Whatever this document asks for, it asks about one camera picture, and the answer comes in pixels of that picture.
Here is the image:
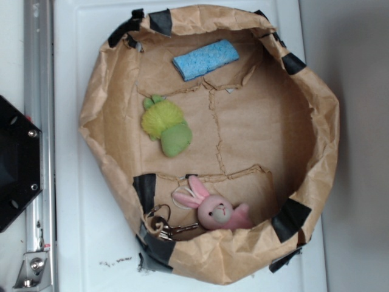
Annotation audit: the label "pink plush bunny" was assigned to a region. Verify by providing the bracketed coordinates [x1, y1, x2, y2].
[171, 176, 254, 231]

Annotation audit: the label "green plush turtle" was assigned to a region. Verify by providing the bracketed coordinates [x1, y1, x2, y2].
[141, 95, 193, 158]

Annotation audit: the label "metal corner bracket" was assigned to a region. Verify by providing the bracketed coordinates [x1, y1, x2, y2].
[13, 251, 51, 291]

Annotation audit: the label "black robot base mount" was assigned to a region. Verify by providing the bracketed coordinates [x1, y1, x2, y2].
[1, 97, 42, 232]

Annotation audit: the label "white tray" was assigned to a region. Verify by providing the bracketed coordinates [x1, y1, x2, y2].
[53, 1, 327, 291]

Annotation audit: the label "aluminium frame rail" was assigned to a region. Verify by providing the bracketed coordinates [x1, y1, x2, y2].
[23, 1, 58, 291]

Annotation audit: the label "brown paper bag bin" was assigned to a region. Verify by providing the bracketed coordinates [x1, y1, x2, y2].
[80, 5, 339, 285]

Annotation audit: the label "silver keys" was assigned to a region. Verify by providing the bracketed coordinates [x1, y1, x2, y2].
[145, 204, 199, 241]

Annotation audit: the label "blue sponge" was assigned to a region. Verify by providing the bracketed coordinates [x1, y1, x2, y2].
[173, 40, 239, 82]

